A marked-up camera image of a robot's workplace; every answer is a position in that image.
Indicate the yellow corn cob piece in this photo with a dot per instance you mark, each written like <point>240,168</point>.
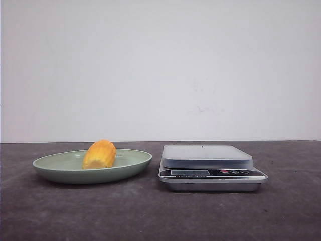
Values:
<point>101,154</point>

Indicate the silver digital kitchen scale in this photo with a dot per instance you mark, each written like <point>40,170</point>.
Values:
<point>209,168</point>

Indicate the green shallow plate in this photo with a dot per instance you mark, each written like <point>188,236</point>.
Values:
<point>66,167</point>

